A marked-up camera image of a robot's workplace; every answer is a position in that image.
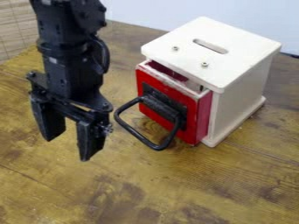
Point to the black metal drawer handle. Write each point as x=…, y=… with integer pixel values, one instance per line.
x=162, y=111

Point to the red drawer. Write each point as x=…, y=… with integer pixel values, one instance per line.
x=178, y=92

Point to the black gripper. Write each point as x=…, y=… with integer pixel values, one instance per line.
x=65, y=93

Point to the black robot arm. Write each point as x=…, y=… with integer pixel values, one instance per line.
x=68, y=24

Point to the white wooden box cabinet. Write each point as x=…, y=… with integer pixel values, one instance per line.
x=239, y=56

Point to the right screw on box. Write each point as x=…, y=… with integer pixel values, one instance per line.
x=204, y=64

